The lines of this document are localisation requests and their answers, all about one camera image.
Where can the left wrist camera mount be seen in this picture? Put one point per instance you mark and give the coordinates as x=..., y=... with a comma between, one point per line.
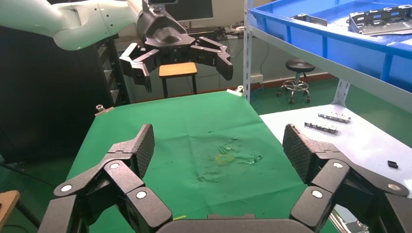
x=162, y=2

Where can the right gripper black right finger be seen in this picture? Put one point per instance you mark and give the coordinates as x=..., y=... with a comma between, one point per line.
x=334, y=173

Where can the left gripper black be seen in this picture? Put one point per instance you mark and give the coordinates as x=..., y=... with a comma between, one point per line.
x=164, y=35

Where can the dark office desk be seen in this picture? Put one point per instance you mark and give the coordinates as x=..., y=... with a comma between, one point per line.
x=209, y=32

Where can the wooden seat stool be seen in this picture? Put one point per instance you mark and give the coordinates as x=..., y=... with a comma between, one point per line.
x=178, y=69

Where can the small silver connector strip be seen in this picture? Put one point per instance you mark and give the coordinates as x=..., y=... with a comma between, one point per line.
x=334, y=117
x=322, y=127

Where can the green table cloth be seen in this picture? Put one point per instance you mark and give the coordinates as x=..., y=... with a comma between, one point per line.
x=193, y=128

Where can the black round swivel stool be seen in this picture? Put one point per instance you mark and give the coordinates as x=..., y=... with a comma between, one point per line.
x=299, y=66

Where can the black computer monitor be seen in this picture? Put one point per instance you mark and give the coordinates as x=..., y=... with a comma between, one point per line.
x=193, y=9

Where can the white slotted rack upright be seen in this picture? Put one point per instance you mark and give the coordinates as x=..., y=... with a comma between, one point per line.
x=247, y=48
x=341, y=93

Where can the light wooden board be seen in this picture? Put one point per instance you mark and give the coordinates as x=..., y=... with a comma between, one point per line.
x=6, y=205

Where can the white lower shelf board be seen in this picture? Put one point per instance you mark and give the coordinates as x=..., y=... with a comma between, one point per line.
x=354, y=148

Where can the blue plastic bin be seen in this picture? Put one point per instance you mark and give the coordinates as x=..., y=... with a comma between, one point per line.
x=305, y=41

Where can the silver binder clip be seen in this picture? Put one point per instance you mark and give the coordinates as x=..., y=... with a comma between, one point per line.
x=351, y=225
x=103, y=110
x=237, y=89

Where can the small black plastic clip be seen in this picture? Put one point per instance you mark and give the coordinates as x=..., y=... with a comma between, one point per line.
x=392, y=164

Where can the white wall outlet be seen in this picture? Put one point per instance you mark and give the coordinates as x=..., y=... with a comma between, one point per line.
x=256, y=79

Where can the black cabinet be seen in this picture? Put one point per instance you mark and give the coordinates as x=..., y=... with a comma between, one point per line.
x=48, y=96

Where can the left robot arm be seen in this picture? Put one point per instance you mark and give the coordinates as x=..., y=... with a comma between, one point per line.
x=80, y=19

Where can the sheet metal bracket part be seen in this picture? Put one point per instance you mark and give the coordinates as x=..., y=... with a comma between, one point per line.
x=314, y=20
x=379, y=27

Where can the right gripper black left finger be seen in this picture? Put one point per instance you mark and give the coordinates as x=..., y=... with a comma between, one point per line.
x=124, y=177

